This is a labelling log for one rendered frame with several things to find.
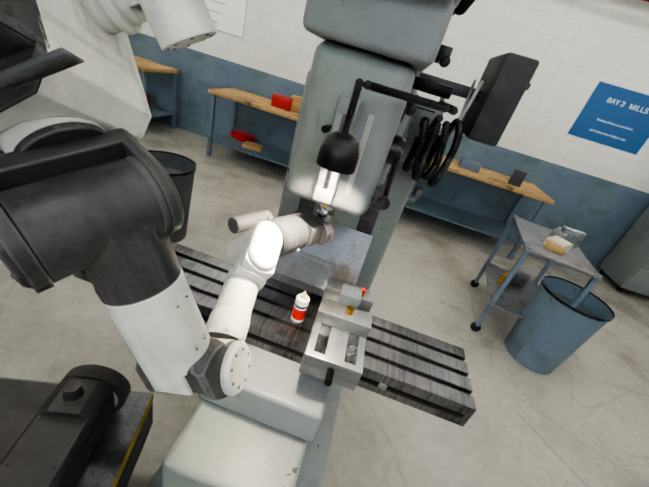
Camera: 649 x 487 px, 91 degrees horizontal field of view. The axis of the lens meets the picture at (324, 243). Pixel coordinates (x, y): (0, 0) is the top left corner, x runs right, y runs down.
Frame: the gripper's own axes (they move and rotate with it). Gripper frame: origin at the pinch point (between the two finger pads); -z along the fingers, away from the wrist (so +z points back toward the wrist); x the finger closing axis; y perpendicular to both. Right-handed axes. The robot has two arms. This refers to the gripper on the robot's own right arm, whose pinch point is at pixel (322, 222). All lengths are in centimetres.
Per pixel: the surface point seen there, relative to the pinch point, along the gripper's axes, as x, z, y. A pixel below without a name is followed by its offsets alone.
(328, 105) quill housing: 0.0, 10.2, -28.9
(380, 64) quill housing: -6.4, 6.9, -38.3
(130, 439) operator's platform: 22, 39, 84
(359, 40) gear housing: -4.2, 12.1, -40.7
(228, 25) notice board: 408, -273, -43
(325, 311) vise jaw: -11.4, 3.5, 20.8
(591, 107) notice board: -35, -479, -75
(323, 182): -4.7, 12.0, -15.0
